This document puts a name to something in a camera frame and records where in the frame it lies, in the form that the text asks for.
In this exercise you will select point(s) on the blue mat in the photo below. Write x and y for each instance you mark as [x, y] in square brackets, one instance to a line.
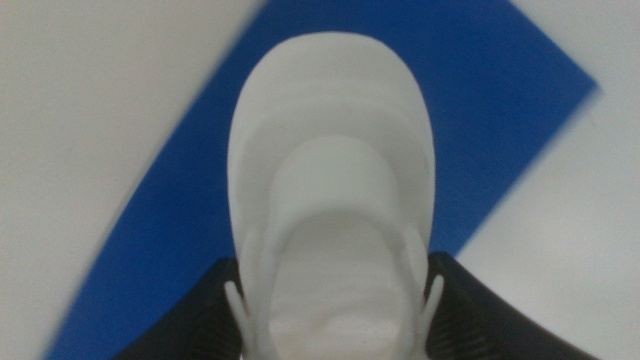
[480, 125]

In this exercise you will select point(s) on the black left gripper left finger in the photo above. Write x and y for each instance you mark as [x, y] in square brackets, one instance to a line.
[200, 320]

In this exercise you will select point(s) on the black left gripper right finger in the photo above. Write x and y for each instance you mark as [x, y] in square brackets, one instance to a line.
[480, 320]

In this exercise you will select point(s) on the white sandal shoe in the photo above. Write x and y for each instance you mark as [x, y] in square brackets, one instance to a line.
[330, 200]

